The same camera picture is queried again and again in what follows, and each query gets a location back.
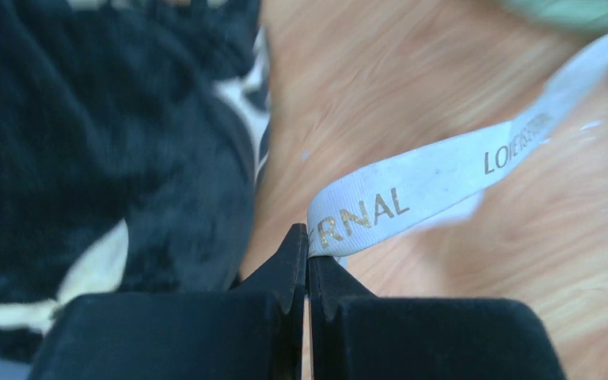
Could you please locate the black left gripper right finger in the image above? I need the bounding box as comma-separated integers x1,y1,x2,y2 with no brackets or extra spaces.
307,256,565,380

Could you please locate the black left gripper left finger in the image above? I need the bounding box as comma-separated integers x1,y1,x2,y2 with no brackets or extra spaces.
30,224,308,380

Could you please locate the cream ribbon strap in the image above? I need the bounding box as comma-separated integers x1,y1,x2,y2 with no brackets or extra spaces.
306,21,608,259

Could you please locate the peach green wrapping paper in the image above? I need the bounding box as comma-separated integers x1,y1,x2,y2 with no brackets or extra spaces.
498,0,608,33

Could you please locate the black floral plush blanket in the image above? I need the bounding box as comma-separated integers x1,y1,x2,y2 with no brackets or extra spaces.
0,1,271,363

